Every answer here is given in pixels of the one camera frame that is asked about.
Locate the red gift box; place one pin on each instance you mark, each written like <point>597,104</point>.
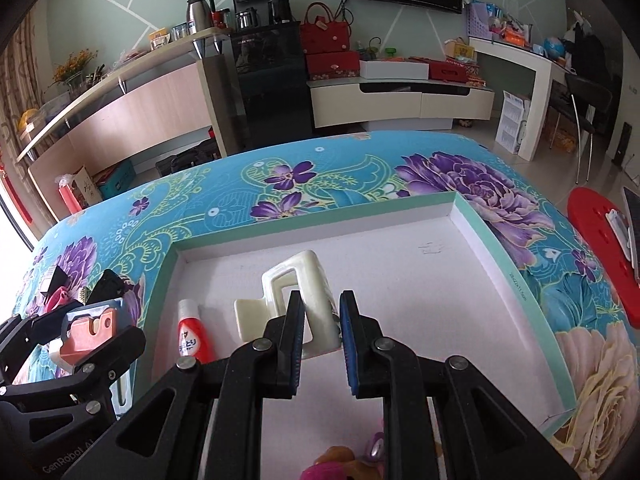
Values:
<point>332,66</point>

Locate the blue orange plastic cutter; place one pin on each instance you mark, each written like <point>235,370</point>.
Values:
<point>92,330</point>

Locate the purple plastic basket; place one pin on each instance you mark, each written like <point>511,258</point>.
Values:
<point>487,20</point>

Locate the colourful snack packet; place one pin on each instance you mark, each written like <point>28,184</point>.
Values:
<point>330,465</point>

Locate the black tea bar machine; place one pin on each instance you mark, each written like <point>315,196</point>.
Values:
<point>270,75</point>

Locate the white desk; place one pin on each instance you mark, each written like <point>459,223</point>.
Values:
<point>540,90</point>

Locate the white device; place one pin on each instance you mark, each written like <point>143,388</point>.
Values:
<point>619,232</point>

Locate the red glue bottle white cap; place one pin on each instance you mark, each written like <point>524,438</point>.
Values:
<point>192,335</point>

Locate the red plastic stool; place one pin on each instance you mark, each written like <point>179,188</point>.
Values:
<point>590,220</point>

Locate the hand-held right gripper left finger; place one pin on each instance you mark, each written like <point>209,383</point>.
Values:
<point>298,332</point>

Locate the wooden sideboard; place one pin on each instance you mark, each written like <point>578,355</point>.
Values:
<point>150,100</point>

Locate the cream television cabinet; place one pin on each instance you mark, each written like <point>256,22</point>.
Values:
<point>400,102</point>

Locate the red handbag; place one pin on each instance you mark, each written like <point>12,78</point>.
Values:
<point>325,35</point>

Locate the white flat box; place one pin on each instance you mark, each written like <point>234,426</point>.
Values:
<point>392,69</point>

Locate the red patterned flat box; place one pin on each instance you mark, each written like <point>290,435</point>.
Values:
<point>452,69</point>

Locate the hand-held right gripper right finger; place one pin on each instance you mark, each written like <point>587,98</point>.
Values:
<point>350,342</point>

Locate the steel thermos jug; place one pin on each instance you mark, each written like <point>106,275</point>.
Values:
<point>199,12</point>

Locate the yellow flower bouquet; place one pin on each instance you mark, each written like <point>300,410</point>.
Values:
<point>75,65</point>

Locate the blue plastic crate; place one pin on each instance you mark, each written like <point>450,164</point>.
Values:
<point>117,180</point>

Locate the small blue globe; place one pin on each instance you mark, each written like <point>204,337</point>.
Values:
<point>556,46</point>

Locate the small black box white label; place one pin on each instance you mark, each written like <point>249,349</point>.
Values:
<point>54,277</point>

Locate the black bag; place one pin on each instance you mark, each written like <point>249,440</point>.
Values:
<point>187,157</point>

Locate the black chair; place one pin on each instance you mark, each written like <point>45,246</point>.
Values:
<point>590,95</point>

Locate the patterned metal comb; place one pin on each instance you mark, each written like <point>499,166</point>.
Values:
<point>84,295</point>

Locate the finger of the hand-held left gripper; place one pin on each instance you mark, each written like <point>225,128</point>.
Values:
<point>30,335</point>
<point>107,355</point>

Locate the cream plastic hair claw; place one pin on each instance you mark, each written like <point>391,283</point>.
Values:
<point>315,300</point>

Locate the white cardboard box teal rim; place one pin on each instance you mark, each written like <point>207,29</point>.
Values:
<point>400,285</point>

